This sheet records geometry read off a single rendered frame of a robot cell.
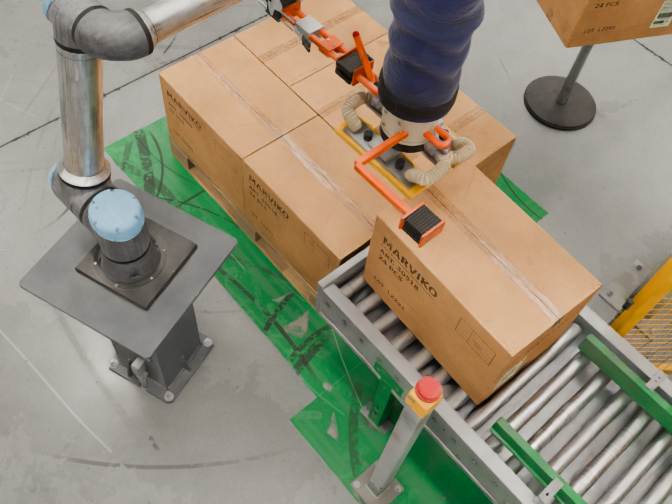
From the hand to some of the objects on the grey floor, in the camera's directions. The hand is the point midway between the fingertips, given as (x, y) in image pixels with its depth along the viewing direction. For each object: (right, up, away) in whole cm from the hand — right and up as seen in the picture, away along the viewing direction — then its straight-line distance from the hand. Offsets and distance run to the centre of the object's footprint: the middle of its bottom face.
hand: (282, 5), depth 227 cm
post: (+33, -170, +40) cm, 178 cm away
